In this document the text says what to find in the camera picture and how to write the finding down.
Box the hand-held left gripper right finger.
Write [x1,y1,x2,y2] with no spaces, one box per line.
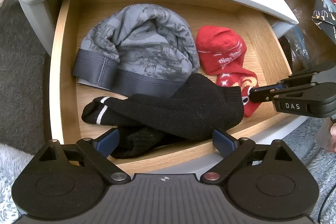
[201,129,293,185]

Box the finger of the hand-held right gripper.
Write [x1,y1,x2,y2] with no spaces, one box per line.
[278,62,336,87]
[248,82,325,104]

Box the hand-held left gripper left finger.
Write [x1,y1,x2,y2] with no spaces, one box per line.
[39,127,130,185]

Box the red printed sock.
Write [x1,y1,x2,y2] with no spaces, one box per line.
[196,26,247,75]
[217,69,263,118]

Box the plain black sock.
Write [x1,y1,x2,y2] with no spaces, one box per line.
[110,126,168,159]

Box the wooden drawer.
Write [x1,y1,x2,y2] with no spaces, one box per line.
[49,0,297,174]

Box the black sock with white stripes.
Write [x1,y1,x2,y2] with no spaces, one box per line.
[81,73,244,140]

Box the grey patterned underwear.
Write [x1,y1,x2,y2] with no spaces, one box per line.
[72,4,200,97]

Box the person's right hand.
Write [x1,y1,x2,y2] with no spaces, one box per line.
[328,116,336,153]

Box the clear plastic bag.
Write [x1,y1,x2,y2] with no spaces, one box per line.
[273,25,319,72]

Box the black patterned cloth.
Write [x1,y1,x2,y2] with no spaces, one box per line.
[311,0,336,45]

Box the fluffy grey rug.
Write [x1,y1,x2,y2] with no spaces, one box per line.
[0,115,336,224]

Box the dark grey bed base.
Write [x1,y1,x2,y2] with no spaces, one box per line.
[0,0,53,156]

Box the black cable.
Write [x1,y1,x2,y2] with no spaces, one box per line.
[316,186,335,223]

